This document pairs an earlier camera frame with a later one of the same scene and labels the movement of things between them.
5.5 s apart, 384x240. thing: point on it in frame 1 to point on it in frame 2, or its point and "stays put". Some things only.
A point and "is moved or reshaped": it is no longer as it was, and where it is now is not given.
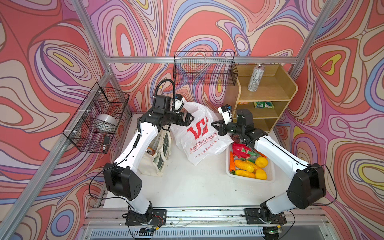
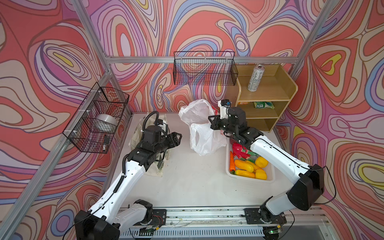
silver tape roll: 106,123 stays put
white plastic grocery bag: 199,138 is moved or reshaped
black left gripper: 186,122 to 172,140
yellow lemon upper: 261,162 stays put
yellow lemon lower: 260,174 stays put
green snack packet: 263,104 stays put
